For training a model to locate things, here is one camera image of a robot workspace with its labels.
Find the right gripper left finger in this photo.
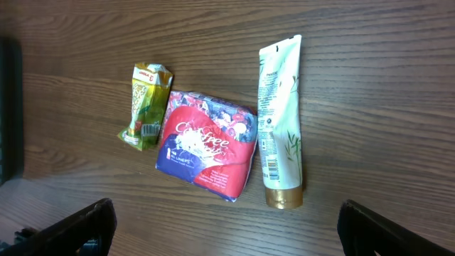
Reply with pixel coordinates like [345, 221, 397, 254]
[1, 198, 117, 256]

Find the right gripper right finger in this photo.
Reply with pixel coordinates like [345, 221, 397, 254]
[337, 200, 454, 256]

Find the purple red liner pack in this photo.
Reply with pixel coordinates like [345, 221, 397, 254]
[156, 91, 257, 202]

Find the green yellow snack packet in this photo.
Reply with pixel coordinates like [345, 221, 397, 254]
[118, 63, 173, 151]

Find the white tube gold cap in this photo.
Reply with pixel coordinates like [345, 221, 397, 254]
[257, 35, 304, 209]

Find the grey plastic basket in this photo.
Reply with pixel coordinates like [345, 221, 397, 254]
[1, 36, 24, 183]

